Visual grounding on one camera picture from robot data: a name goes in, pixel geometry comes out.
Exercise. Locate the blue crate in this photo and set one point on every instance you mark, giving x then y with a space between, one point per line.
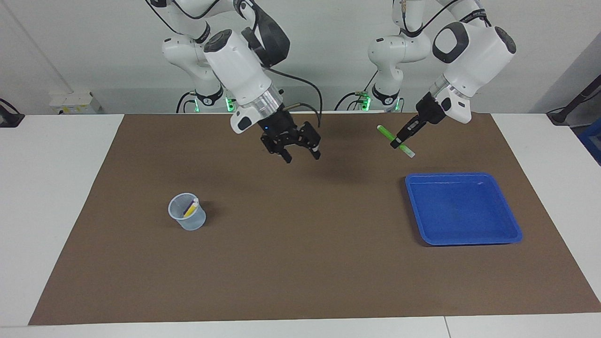
594 141

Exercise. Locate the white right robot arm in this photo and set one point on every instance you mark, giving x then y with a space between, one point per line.
237 65

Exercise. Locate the yellow pen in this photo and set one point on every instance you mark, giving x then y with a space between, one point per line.
189 211

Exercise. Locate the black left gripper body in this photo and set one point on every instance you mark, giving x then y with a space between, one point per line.
431 111

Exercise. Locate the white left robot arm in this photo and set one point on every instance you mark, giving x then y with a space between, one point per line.
474 56

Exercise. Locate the clear plastic cup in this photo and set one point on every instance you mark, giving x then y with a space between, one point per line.
192 224

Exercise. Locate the black stand base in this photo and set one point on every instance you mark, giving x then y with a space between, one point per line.
9 119

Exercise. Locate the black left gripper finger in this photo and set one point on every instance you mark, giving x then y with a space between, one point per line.
407 129
409 136

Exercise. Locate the green pen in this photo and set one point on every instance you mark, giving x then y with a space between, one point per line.
386 132

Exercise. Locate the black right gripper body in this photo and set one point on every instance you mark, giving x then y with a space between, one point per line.
279 129

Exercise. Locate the brown table mat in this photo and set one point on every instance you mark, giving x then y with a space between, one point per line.
300 258

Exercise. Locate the blue plastic tray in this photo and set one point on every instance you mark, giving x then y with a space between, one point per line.
462 211

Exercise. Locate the black angled stand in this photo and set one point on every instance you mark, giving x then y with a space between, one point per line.
561 115

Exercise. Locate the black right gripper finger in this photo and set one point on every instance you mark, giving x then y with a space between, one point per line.
281 151
312 138

